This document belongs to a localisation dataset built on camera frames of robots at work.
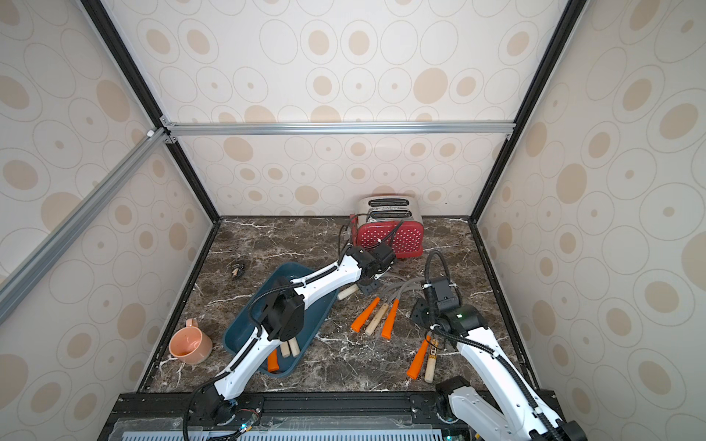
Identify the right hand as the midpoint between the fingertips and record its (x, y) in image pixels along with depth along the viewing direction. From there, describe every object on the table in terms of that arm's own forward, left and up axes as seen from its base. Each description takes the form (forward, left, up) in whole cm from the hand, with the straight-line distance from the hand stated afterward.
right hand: (427, 312), depth 80 cm
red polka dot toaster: (+32, +9, +6) cm, 34 cm away
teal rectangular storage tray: (-12, +43, -9) cm, 45 cm away
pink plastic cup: (-10, +71, -7) cm, 72 cm away
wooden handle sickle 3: (-11, +41, -7) cm, 43 cm away
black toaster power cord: (+28, +26, +5) cm, 38 cm away
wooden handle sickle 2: (+3, +13, -9) cm, 16 cm away
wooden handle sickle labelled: (-11, -2, -10) cm, 15 cm away
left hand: (+14, +16, -6) cm, 23 cm away
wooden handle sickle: (+8, +25, -4) cm, 26 cm away
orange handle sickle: (+3, +19, -10) cm, 22 cm away
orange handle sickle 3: (-13, +3, -10) cm, 17 cm away
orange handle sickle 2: (+2, +10, -10) cm, 14 cm away
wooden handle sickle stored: (-9, +39, -8) cm, 41 cm away
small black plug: (+18, +66, -7) cm, 69 cm away
